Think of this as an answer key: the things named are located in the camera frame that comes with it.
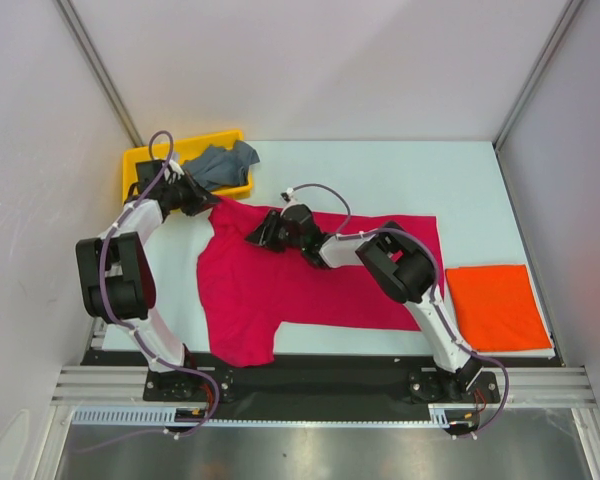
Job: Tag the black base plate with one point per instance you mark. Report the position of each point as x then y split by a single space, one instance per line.
323 388

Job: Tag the grey slotted cable duct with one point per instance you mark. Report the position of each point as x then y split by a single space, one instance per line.
183 418

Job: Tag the aluminium frame rail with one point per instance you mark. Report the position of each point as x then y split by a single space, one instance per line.
124 386

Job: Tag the yellow plastic bin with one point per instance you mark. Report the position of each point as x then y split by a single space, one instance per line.
188 148

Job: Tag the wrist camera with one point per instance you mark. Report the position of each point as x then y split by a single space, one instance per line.
295 200
172 177

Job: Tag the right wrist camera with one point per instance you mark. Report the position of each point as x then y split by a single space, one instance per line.
295 200

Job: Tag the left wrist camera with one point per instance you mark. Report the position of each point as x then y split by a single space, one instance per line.
172 177

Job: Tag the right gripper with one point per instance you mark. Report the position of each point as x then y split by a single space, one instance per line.
271 231

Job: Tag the grey t-shirt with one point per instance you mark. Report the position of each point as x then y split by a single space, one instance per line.
220 167

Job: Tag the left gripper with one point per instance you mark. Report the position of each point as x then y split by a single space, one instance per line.
200 200

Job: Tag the pink t-shirt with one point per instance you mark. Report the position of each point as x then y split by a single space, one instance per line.
259 303

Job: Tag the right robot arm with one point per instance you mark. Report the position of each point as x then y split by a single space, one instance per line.
401 265

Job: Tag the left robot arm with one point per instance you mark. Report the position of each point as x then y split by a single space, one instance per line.
116 281

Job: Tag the folded orange t-shirt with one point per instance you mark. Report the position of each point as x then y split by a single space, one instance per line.
496 310

